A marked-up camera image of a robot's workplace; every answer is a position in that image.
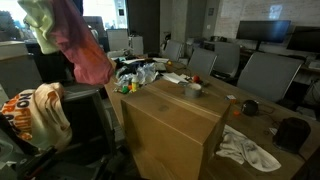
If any pink shirt with orange print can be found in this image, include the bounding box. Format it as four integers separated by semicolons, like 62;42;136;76
51;0;115;86

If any peach shirt with colourful print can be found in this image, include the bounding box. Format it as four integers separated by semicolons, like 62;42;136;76
0;82;73;152

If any pale cream towel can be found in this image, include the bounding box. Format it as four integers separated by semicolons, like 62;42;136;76
17;0;62;55

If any large cardboard box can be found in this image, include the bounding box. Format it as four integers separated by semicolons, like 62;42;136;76
120;78;232;180

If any grey office chair with shirts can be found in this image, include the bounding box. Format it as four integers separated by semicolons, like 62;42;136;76
0;83;118;180

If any stack of white papers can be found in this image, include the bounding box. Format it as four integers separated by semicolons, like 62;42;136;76
161;71;190;85

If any clear crumpled plastic bag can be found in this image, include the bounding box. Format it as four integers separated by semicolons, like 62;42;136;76
116;63;158;88

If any grey tape roll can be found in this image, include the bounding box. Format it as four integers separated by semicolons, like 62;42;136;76
184;82;203;99

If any small colourful cube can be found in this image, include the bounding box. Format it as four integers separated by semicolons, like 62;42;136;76
226;94;237;105

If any round black speaker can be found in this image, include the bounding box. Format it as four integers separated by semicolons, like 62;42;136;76
241;99;260;117

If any white crumpled cloth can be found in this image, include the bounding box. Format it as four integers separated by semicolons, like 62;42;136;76
215;124;282;173

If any black computer monitor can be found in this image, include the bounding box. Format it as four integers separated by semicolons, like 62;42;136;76
286;26;320;54
235;19;292;44

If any black fabric pouch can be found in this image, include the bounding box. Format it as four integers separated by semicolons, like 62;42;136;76
273;117;312;155

